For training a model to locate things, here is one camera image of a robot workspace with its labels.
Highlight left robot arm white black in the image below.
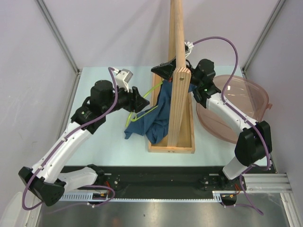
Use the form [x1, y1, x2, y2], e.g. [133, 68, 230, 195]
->
[18, 80, 150, 206]

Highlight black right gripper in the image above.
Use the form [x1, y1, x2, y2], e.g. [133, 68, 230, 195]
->
[151, 54, 201, 87]

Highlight pink translucent plastic bowl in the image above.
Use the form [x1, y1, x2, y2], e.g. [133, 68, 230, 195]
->
[196, 76, 271, 144]

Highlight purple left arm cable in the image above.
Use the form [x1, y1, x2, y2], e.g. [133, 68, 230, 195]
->
[22, 67, 119, 210]

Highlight grey slotted cable duct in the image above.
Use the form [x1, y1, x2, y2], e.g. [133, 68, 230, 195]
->
[58, 190, 237, 204]

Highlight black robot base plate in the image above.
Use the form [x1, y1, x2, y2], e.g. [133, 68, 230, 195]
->
[60, 166, 276, 200]

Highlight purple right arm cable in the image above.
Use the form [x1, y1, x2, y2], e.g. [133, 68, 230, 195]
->
[193, 36, 272, 216]

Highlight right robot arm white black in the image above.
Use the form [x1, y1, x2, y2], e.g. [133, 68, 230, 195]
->
[186, 59, 272, 190]

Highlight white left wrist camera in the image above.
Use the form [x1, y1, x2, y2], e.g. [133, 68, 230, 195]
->
[114, 68, 133, 92]

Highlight right aluminium frame post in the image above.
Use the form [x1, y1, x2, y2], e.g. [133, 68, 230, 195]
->
[241, 0, 287, 74]

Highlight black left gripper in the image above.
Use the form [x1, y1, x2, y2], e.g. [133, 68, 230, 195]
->
[102, 82, 150, 114]

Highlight dark blue t shirt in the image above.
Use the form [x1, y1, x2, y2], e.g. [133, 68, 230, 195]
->
[124, 80, 199, 144]

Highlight left aluminium frame post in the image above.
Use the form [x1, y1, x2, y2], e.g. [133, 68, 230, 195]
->
[33, 0, 81, 74]

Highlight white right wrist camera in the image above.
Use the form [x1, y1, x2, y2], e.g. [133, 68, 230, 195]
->
[185, 41, 194, 58]

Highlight aluminium frame post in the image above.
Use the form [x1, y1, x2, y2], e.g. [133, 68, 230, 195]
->
[241, 0, 287, 74]
[33, 0, 81, 74]

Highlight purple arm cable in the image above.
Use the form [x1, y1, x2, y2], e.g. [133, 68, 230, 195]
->
[22, 67, 119, 210]
[193, 36, 272, 216]

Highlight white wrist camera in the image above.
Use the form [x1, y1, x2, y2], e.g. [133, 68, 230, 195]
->
[185, 41, 194, 58]
[114, 68, 133, 92]

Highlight green hanger with metal hook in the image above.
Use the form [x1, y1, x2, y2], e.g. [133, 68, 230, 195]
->
[125, 80, 164, 127]

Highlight wooden rack with tray base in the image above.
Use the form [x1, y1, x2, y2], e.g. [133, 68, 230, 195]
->
[148, 0, 195, 154]

